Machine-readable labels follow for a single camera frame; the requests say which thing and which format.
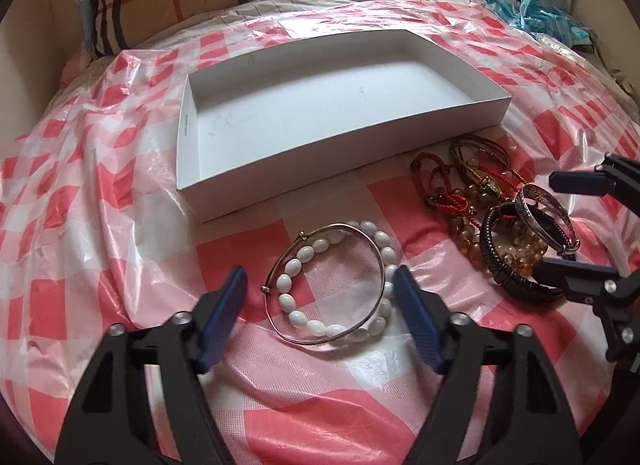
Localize thin silver wire bangle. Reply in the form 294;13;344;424
262;222;397;348

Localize white oval bead bracelet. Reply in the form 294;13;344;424
274;219;399;344

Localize white shallow cardboard box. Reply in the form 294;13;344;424
176;30;511;222

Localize amber bead bracelet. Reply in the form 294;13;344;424
446;183;550;279

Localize engraved wide silver bangle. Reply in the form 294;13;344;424
514;184;580;259

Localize brown cord bracelet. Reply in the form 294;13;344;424
448;134;514;186

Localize black braided leather bracelet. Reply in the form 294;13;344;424
478;200;568;303

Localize red knotted cord bracelet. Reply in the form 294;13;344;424
409;150;526;218

